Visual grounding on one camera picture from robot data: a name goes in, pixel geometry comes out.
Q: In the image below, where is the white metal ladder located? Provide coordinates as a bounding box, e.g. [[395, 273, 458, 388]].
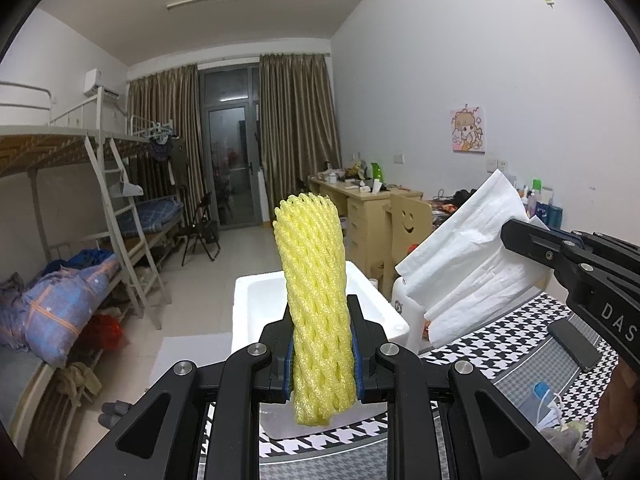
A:
[[84, 134, 166, 332]]

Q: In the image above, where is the white air conditioner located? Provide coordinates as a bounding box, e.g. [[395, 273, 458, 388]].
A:
[[82, 68, 123, 100]]

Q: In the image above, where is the dark blue hanging garment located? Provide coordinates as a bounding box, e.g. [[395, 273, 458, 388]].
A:
[[149, 134, 176, 164]]

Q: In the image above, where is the beige crumpled cloth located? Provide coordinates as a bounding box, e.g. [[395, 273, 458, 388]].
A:
[[56, 361, 104, 402]]

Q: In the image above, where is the glass balcony door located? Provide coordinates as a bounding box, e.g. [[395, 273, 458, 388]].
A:
[[198, 64, 262, 230]]

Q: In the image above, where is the blue face mask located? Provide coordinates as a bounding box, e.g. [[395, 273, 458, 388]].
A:
[[529, 381, 567, 430]]

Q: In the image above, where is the houndstooth tablecloth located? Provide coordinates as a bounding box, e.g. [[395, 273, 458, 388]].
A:
[[200, 290, 623, 480]]

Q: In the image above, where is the blue checked mattress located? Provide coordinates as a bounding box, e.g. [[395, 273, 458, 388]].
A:
[[134, 196, 186, 237]]

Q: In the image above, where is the black folding chair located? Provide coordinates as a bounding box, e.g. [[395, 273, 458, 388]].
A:
[[177, 191, 223, 268]]

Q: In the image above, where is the person's right hand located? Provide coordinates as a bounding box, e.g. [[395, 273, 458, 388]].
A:
[[593, 359, 640, 462]]

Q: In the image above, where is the yellow foam net sleeve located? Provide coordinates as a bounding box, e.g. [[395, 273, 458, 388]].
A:
[[272, 191, 359, 428]]

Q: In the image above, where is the row of toiletry bottles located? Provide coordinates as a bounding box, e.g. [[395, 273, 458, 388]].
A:
[[519, 178, 566, 229]]

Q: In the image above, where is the blue checked quilt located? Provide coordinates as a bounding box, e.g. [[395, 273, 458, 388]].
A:
[[0, 254, 122, 368]]

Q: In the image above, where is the white foam box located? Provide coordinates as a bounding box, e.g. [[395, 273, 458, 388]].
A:
[[231, 260, 410, 441]]

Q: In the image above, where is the white metal bunk bed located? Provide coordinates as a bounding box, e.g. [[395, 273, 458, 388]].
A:
[[99, 114, 187, 273], [0, 81, 166, 461]]

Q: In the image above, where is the white hanging bag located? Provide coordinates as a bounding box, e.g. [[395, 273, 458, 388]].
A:
[[112, 179, 144, 199]]

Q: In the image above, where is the white foam sheet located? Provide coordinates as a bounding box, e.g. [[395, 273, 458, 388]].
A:
[[394, 169, 551, 350]]

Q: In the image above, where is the wall poster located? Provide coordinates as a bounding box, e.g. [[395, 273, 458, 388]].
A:
[[451, 104, 488, 154]]

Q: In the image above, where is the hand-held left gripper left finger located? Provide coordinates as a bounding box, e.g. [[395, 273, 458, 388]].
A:
[[65, 294, 297, 480]]

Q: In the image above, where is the light wooden desk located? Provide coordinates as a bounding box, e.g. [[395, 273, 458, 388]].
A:
[[307, 174, 424, 282]]

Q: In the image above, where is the brown curtain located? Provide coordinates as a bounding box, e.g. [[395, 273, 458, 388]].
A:
[[258, 52, 343, 222], [127, 63, 212, 213]]

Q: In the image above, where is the orange red bag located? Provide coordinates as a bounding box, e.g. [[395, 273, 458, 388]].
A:
[[89, 309, 124, 357]]

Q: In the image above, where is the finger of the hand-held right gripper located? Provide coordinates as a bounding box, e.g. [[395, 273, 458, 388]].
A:
[[501, 217, 602, 282], [549, 229, 640, 266]]

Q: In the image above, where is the dark green hanging jacket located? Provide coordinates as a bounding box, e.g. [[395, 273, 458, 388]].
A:
[[167, 136, 192, 192]]

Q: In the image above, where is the grey cloth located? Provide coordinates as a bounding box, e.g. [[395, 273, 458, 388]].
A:
[[540, 420, 601, 480]]

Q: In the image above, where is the blue crumpled clothing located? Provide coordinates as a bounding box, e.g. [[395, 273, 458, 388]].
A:
[[66, 248, 119, 272]]

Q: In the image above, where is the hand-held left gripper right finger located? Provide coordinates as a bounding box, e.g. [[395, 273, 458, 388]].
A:
[[346, 294, 581, 480]]

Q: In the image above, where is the wooden chair with smiley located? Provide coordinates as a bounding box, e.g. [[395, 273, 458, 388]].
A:
[[382, 190, 436, 295]]

